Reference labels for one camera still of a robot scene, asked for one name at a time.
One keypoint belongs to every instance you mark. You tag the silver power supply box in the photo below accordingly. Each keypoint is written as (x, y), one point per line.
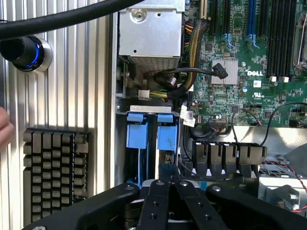
(149, 33)

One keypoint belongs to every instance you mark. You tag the beige expansion slot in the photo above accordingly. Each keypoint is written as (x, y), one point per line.
(204, 9)

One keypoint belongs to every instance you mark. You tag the CPU socket with metal frame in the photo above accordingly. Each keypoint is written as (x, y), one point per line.
(299, 48)

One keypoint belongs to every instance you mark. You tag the blue disk carrier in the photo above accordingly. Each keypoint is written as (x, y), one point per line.
(167, 137)

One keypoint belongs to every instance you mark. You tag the black keyboard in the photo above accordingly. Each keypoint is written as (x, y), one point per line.
(56, 172)

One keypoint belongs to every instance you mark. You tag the black RAM slots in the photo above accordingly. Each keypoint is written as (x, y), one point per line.
(281, 36)

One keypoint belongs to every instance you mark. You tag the silver chipset heatsink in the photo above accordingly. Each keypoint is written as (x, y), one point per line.
(231, 69)

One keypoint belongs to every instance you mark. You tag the open grey PC case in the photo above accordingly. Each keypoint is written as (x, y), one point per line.
(275, 139)

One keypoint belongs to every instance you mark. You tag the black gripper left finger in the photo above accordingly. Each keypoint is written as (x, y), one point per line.
(153, 206)

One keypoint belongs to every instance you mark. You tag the white power connector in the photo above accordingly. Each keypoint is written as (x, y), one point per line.
(144, 94)

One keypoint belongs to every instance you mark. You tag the person's bare hand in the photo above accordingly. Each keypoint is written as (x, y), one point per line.
(4, 129)

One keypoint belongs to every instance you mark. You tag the blue RAM slot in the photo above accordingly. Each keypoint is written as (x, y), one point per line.
(250, 16)

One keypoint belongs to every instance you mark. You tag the white label tags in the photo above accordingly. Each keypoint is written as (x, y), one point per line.
(188, 116)

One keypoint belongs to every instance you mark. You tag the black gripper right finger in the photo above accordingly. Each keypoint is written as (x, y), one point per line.
(239, 206)

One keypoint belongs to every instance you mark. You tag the green Dell motherboard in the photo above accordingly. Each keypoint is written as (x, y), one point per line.
(249, 95)

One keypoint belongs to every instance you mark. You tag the blue drive bay latches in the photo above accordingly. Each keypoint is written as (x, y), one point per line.
(136, 135)

